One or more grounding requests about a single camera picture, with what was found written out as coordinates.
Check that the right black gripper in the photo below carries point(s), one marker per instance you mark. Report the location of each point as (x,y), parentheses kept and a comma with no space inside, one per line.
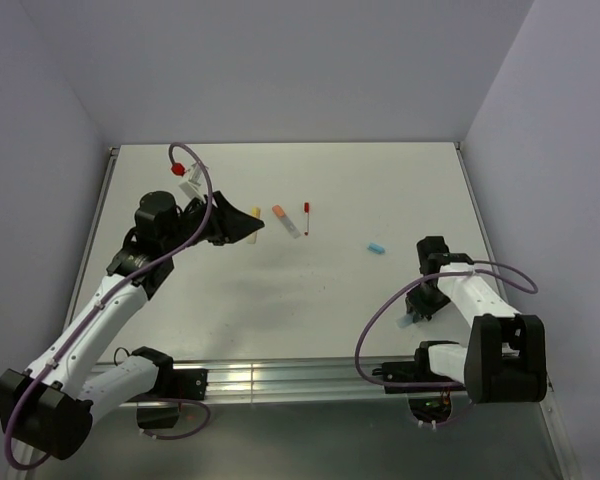
(419,309)

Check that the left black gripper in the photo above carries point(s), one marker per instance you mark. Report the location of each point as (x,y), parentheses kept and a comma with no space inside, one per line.
(228,223)

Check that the clear blue highlighter pen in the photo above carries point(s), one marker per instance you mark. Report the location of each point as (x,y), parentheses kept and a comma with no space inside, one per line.
(405,321)

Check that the clear orange highlighter pen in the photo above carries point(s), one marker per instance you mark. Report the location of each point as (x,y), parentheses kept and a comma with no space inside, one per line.
(289,226)

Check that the light blue pen cap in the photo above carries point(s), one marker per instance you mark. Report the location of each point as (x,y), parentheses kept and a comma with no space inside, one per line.
(376,249)

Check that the thin red pen refill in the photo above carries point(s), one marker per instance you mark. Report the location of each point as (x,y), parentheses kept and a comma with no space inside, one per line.
(307,223)

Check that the orange pen cap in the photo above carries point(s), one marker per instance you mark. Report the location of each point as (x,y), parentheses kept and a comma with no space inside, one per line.
(278,211)

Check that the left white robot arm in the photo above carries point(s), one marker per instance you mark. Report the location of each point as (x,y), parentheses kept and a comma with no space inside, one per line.
(53,403)

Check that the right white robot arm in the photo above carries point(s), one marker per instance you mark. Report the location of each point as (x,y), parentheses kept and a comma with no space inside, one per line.
(505,358)

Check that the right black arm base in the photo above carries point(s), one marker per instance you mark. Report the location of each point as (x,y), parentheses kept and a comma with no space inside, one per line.
(407,372)

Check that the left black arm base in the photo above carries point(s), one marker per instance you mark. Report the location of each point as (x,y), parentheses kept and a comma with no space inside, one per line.
(188,384)

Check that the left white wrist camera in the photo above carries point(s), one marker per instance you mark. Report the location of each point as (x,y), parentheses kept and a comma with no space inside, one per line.
(193,180)

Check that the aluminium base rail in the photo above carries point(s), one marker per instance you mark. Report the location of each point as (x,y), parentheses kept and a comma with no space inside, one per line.
(304,380)

